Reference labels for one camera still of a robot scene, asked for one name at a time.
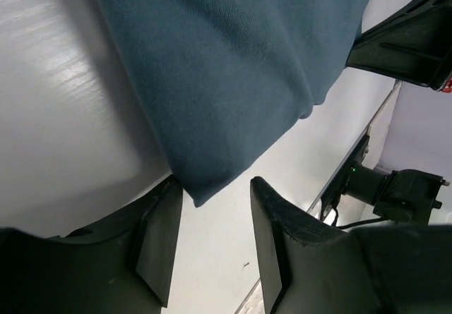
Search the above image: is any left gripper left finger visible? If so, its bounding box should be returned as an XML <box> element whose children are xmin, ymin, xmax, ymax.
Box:
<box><xmin>1</xmin><ymin>176</ymin><xmax>183</xmax><ymax>313</ymax></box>

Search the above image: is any blue t-shirt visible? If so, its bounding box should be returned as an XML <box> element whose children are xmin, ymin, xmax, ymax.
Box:
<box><xmin>98</xmin><ymin>0</ymin><xmax>369</xmax><ymax>207</ymax></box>

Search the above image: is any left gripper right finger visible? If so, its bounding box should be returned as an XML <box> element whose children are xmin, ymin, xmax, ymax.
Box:
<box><xmin>251</xmin><ymin>177</ymin><xmax>451</xmax><ymax>313</ymax></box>

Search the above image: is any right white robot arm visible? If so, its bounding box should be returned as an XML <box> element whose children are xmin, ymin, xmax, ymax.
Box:
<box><xmin>321</xmin><ymin>0</ymin><xmax>451</xmax><ymax>224</ymax></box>

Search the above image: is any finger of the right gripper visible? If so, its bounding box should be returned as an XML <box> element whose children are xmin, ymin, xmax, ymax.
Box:
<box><xmin>346</xmin><ymin>0</ymin><xmax>452</xmax><ymax>90</ymax></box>

